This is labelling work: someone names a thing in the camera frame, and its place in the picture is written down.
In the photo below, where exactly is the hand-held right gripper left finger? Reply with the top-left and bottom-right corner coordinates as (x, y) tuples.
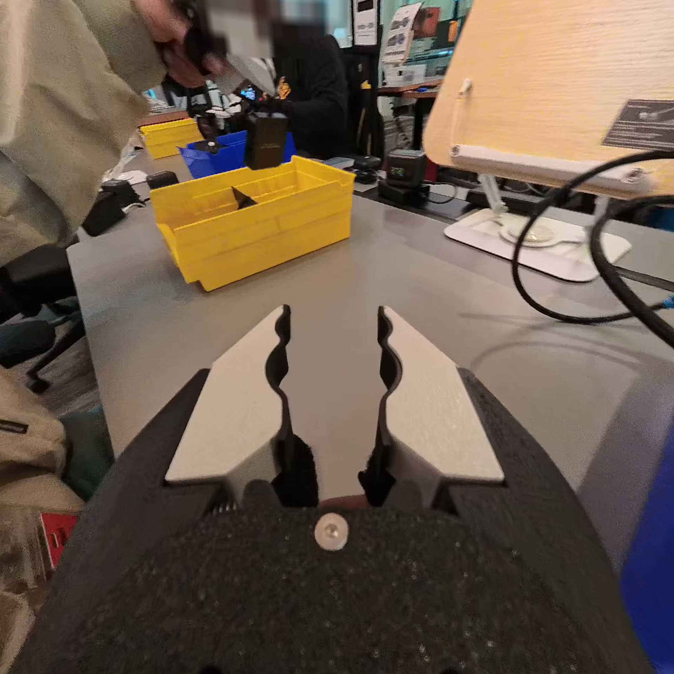
(165, 304), (293, 501)

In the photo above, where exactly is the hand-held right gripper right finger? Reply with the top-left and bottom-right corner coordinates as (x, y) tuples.
(376, 305), (506, 502)

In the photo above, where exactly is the large yellow plastic bin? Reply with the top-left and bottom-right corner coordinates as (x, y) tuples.
(150, 155), (356, 292)

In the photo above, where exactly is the person's left forearm beige sleeve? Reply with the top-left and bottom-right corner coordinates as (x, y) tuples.
(0, 0), (169, 266)

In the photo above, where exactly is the person's left hand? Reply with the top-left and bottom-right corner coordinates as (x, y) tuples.
(132, 0), (227, 87)

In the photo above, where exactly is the blue plastic bin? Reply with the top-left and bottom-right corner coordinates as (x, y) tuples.
(178, 130), (297, 180)

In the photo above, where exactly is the small yellow plastic bin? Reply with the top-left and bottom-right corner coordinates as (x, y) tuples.
(138, 118), (204, 160)

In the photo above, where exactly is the black charger device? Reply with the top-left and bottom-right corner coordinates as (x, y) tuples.
(378, 148), (430, 207)

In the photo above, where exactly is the black charger block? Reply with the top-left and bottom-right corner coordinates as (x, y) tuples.
(80, 178), (144, 238)

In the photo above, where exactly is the white board stand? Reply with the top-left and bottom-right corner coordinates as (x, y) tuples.
(444, 174), (633, 283)

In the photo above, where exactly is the black office chair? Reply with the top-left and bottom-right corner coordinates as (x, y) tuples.
(0, 245), (87, 395)

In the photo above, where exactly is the black label plate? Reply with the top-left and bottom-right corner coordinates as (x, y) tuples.
(602, 98), (674, 152)

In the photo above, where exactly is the thin black cable teal plug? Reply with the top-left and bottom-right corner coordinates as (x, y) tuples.
(512, 150), (674, 324)

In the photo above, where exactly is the thick black cable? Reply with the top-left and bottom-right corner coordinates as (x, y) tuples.
(590, 196), (674, 349)

